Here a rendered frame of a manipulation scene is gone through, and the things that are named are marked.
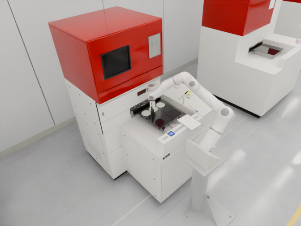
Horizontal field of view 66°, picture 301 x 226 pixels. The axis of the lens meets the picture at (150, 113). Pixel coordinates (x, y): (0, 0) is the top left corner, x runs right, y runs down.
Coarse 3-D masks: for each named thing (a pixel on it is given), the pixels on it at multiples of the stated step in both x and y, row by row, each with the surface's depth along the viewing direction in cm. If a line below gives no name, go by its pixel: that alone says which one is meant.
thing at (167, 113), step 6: (162, 102) 269; (162, 108) 260; (168, 108) 259; (150, 114) 252; (156, 114) 251; (162, 114) 251; (168, 114) 250; (174, 114) 250; (180, 114) 249; (150, 120) 244; (156, 120) 244; (162, 120) 243; (168, 120) 243
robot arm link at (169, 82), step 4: (168, 80) 228; (172, 80) 226; (164, 84) 229; (168, 84) 228; (172, 84) 228; (160, 88) 227; (164, 88) 230; (148, 92) 233; (152, 92) 228; (156, 92) 227; (160, 92) 228; (148, 96) 230; (152, 96) 229; (156, 96) 229
